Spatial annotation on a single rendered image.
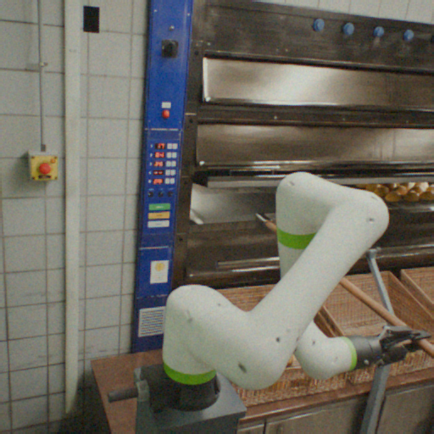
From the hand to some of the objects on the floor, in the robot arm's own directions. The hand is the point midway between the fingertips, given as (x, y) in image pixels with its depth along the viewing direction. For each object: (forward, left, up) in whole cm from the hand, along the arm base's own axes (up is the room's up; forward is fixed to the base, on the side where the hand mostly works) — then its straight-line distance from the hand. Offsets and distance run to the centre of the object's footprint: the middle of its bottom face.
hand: (417, 340), depth 151 cm
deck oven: (+47, +193, -118) cm, 231 cm away
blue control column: (-50, +192, -118) cm, 231 cm away
